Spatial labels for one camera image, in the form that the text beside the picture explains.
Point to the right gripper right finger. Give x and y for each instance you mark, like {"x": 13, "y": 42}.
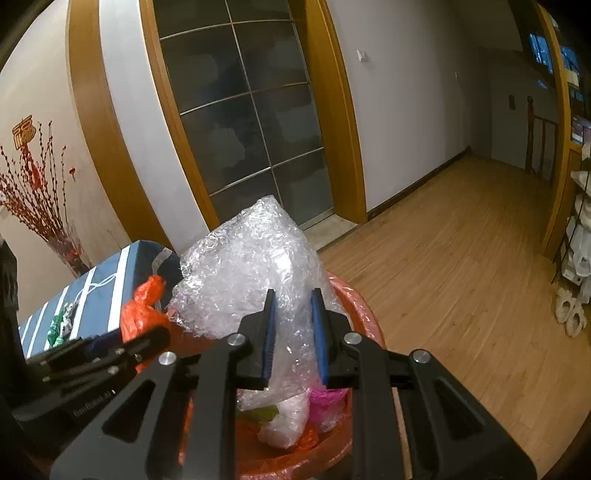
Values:
{"x": 413, "y": 403}

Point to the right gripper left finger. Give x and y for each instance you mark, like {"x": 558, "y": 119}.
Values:
{"x": 176, "y": 420}

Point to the green plastic bag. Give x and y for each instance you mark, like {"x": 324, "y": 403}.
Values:
{"x": 260, "y": 416}

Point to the green white foil wrapper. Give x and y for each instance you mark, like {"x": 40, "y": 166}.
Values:
{"x": 61, "y": 326}

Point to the clear white plastic bag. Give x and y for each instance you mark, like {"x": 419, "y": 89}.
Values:
{"x": 284, "y": 431}

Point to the pink plastic bag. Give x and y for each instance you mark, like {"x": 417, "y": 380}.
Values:
{"x": 327, "y": 406}

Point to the small orange plastic bag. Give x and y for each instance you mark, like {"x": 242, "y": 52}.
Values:
{"x": 138, "y": 316}

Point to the clear bubble wrap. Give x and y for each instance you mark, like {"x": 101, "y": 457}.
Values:
{"x": 226, "y": 276}

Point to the large orange plastic bag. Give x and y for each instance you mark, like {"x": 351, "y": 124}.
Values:
{"x": 309, "y": 438}

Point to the red plastic trash basket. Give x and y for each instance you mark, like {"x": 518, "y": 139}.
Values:
{"x": 341, "y": 368}

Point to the blue white striped tablecloth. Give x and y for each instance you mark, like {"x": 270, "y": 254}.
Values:
{"x": 101, "y": 293}

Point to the white slippers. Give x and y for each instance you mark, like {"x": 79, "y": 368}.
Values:
{"x": 569, "y": 312}

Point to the red branch bouquet in vase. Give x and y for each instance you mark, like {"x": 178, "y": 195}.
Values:
{"x": 44, "y": 213}

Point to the shelf with white items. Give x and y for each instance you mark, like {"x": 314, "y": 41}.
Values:
{"x": 573, "y": 256}

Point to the red hanging knot ornament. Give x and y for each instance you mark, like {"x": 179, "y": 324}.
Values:
{"x": 32, "y": 171}

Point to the wooden chair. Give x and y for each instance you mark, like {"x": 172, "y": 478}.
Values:
{"x": 541, "y": 146}

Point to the glass door with wooden frame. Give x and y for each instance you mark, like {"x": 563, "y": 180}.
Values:
{"x": 255, "y": 97}

